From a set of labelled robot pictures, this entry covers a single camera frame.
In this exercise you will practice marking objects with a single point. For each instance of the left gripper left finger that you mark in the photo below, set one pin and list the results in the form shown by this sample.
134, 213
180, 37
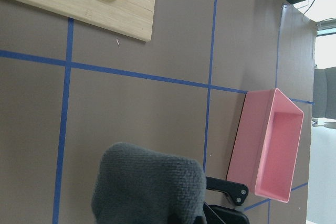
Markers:
218, 214

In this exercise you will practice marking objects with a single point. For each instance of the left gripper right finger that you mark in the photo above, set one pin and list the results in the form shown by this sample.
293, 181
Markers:
236, 192

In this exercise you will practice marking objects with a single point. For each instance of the pink plastic bin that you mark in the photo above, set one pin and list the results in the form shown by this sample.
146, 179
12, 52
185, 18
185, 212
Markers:
266, 144

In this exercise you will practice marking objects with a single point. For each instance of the grey cloth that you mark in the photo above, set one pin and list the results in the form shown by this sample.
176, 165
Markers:
137, 185

